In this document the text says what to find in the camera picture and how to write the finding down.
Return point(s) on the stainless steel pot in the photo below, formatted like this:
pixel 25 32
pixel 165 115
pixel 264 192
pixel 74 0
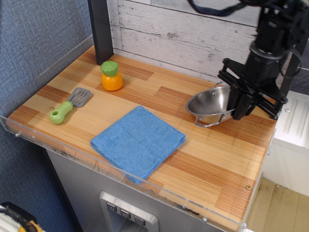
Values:
pixel 209 107

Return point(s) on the grey dispenser button panel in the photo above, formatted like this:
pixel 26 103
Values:
pixel 122 216

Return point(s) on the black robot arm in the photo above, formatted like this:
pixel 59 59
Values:
pixel 281 26

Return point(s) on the blue folded cloth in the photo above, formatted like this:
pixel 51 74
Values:
pixel 138 143

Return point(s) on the black and yellow object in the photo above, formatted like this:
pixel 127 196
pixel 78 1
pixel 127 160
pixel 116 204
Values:
pixel 15 219

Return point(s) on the silver toy fridge cabinet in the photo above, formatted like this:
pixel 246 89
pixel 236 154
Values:
pixel 83 186

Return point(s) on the orange toy carrot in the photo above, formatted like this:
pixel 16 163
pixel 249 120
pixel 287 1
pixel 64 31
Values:
pixel 111 78

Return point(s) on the dark left vertical post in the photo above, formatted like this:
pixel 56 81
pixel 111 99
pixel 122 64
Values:
pixel 101 29

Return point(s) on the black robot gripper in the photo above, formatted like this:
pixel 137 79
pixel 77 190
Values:
pixel 253 84

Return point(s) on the clear acrylic table guard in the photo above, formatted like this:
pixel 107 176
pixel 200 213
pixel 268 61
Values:
pixel 206 177

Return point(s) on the green handled grey spatula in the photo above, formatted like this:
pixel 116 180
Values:
pixel 77 98

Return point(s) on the dark vertical post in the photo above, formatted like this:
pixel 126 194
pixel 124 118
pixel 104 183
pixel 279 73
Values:
pixel 101 29
pixel 297 72

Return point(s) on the dark right vertical post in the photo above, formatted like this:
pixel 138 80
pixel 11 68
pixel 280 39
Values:
pixel 297 72

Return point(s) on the white ridged appliance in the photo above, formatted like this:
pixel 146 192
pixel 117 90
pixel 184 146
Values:
pixel 287 161

